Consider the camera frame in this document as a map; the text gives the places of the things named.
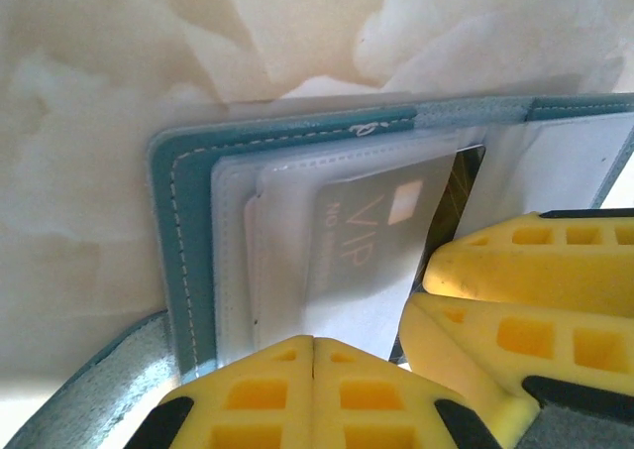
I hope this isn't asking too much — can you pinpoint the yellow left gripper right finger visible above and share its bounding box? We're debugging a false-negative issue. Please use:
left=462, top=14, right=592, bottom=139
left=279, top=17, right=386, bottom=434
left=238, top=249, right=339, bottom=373
left=314, top=337, right=501, bottom=449

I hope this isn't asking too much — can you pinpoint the grey VIP card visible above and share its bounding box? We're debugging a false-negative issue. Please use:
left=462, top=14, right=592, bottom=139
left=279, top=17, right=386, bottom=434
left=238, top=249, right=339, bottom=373
left=301, top=152, right=456, bottom=336

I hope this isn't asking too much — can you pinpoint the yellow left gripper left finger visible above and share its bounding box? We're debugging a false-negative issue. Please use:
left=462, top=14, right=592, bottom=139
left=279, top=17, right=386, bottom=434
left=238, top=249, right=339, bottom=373
left=123, top=334, right=316, bottom=449

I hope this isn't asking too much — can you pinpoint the teal leather card holder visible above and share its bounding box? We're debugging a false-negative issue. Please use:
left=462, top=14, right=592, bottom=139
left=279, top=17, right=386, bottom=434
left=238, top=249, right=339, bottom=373
left=49, top=91, right=634, bottom=449

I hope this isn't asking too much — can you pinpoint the black card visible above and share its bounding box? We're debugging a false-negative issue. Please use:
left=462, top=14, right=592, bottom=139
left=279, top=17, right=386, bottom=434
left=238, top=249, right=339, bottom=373
left=413, top=144, right=487, bottom=296

